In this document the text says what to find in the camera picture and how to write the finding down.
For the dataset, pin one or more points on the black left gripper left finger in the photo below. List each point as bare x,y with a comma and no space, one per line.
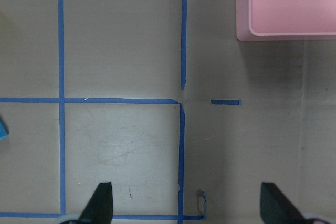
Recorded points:
99,209

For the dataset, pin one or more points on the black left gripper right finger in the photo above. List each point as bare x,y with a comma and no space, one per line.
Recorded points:
275,207

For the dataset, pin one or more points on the blue toy block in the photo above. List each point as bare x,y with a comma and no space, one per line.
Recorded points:
4,132

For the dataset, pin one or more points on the pink plastic box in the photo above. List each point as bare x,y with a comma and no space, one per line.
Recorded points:
277,20

